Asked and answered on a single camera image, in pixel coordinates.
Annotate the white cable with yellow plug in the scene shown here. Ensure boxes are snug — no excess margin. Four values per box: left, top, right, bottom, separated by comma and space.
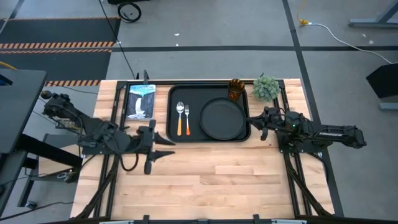
297, 0, 398, 65

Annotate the waterfall picture book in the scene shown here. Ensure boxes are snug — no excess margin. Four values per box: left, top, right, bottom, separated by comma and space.
126, 83, 157, 121

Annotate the black hazard-striped floor mat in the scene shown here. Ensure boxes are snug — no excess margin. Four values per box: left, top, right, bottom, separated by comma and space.
0, 17, 121, 50
0, 49, 113, 87

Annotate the spoon with yellow handle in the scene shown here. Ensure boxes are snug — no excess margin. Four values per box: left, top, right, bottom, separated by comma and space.
175, 101, 185, 137

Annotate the black round plate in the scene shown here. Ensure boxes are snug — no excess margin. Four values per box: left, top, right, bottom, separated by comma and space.
199, 96, 247, 141

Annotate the grey table foot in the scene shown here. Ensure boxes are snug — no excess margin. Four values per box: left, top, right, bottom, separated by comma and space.
348, 0, 398, 29
378, 101, 398, 111

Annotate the fork with orange handle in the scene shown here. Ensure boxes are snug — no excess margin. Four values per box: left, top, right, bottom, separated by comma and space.
184, 104, 191, 136

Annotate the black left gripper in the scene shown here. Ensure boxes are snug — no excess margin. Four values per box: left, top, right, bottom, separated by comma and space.
129, 119, 177, 175

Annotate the amber patterned cup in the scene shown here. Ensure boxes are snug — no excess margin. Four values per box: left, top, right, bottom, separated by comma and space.
228, 78, 246, 102

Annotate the black box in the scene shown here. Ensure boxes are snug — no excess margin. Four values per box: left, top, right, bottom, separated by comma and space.
366, 63, 398, 99

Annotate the green potted plant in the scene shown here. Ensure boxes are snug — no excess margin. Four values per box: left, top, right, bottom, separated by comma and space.
252, 75, 282, 102

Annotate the braided gripper cable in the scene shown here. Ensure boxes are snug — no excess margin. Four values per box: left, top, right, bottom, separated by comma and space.
119, 152, 140, 172

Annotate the black desk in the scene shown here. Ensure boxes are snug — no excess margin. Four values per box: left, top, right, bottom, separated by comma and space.
0, 68, 83, 208

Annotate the coiled black cable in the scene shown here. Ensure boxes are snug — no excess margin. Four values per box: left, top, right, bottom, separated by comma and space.
117, 2, 142, 24

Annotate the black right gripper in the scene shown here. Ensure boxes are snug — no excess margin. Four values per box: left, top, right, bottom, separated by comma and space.
247, 106, 285, 141

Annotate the black rectangular tray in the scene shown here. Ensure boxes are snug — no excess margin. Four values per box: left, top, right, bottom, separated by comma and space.
165, 83, 252, 143

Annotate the black floor cable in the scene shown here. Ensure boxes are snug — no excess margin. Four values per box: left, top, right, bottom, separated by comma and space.
99, 0, 137, 80

